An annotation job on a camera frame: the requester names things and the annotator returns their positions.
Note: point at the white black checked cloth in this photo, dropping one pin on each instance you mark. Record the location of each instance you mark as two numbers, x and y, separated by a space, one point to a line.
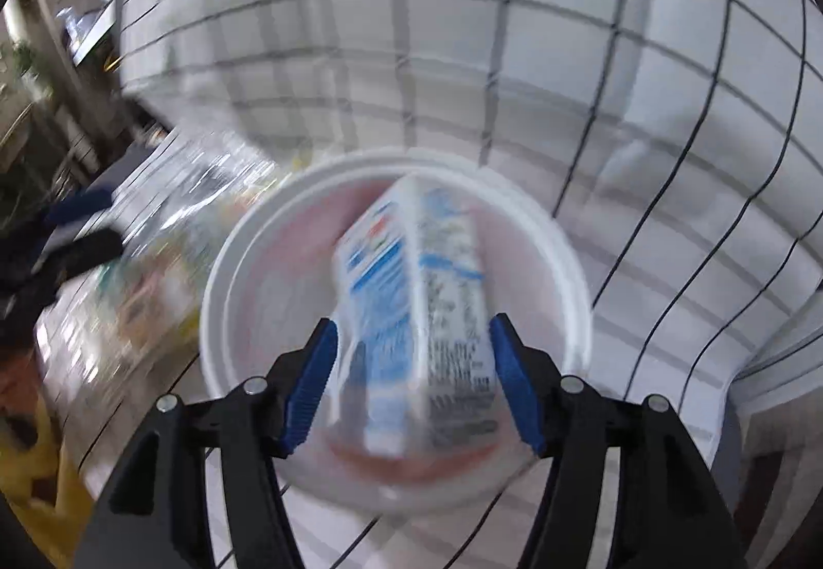
578 61

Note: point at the yellow fluffy slipper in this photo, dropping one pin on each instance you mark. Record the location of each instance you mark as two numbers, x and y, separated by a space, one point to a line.
38 479

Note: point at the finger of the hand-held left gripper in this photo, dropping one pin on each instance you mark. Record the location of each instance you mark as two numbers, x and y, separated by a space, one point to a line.
71 257
80 204

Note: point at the blue white drink carton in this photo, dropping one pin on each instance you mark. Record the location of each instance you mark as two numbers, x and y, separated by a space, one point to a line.
418 312

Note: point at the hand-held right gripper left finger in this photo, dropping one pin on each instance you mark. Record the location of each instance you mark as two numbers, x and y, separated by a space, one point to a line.
312 382

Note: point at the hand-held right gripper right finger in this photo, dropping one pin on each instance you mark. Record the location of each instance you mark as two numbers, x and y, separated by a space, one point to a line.
517 389

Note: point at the clear plastic food container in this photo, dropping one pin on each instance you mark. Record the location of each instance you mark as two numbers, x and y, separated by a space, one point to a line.
161 234

